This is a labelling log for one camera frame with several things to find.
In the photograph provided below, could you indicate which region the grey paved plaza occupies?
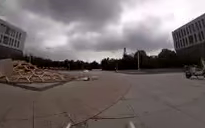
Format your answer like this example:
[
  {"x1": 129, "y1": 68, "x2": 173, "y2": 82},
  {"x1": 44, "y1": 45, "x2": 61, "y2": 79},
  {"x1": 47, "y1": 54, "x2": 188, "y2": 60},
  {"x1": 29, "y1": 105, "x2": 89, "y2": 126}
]
[{"x1": 0, "y1": 68, "x2": 205, "y2": 128}]

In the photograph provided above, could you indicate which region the row of trees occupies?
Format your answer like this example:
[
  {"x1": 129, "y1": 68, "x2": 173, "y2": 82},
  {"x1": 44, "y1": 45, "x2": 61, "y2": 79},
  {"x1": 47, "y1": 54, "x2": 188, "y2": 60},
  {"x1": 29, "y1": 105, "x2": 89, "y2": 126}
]
[{"x1": 21, "y1": 48, "x2": 191, "y2": 71}]

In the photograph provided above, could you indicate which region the grey building with window rows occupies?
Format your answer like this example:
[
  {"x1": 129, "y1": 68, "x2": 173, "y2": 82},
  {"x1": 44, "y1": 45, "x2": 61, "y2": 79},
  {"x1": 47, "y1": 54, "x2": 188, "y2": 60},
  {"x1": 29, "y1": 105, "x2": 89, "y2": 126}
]
[
  {"x1": 0, "y1": 13, "x2": 27, "y2": 64},
  {"x1": 171, "y1": 7, "x2": 205, "y2": 66}
]

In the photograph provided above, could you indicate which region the pole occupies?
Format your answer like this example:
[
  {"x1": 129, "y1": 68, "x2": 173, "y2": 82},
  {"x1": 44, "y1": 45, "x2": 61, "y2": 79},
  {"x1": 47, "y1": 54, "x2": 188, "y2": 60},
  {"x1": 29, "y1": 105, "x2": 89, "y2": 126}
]
[{"x1": 137, "y1": 50, "x2": 141, "y2": 71}]

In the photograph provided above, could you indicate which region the parked scooter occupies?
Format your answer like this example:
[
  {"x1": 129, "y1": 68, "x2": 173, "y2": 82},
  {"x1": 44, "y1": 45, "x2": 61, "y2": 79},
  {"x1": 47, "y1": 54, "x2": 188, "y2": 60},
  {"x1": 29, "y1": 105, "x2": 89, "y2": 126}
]
[{"x1": 184, "y1": 58, "x2": 205, "y2": 81}]

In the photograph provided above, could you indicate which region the wooden lattice structure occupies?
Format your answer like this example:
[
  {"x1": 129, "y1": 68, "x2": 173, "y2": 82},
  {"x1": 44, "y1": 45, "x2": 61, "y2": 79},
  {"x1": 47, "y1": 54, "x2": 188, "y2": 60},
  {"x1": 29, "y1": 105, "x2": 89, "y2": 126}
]
[{"x1": 0, "y1": 58, "x2": 68, "y2": 84}]

